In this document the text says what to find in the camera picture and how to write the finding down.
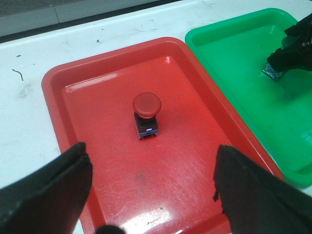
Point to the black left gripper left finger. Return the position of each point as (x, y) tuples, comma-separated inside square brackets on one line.
[(50, 200)]

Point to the red plastic tray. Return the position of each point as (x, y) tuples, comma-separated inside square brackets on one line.
[(164, 183)]

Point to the green mushroom push button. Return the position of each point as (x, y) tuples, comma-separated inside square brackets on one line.
[(270, 72)]

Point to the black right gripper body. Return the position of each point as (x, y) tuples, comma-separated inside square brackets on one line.
[(299, 36)]

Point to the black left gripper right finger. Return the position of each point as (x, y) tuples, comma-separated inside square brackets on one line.
[(257, 202)]

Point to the red mushroom push button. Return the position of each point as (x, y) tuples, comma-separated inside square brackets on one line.
[(146, 106)]

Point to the green plastic tray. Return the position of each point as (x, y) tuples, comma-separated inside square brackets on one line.
[(279, 113)]

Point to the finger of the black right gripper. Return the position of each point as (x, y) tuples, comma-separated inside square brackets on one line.
[(293, 54)]

